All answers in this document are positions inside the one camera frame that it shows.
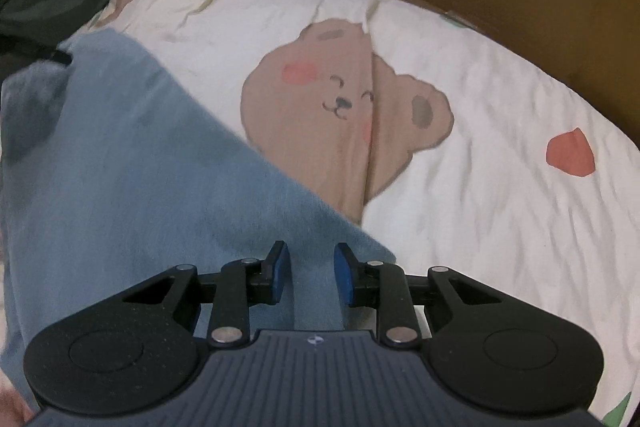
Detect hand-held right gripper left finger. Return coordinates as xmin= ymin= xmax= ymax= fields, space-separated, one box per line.
xmin=122 ymin=241 xmax=291 ymax=349

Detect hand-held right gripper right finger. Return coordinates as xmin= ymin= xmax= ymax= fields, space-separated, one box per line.
xmin=334 ymin=243 xmax=501 ymax=349

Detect light blue denim jeans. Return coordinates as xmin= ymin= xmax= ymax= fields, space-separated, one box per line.
xmin=0 ymin=29 xmax=398 ymax=388

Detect bear print cream blanket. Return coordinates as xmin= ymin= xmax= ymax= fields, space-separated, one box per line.
xmin=60 ymin=0 xmax=640 ymax=427

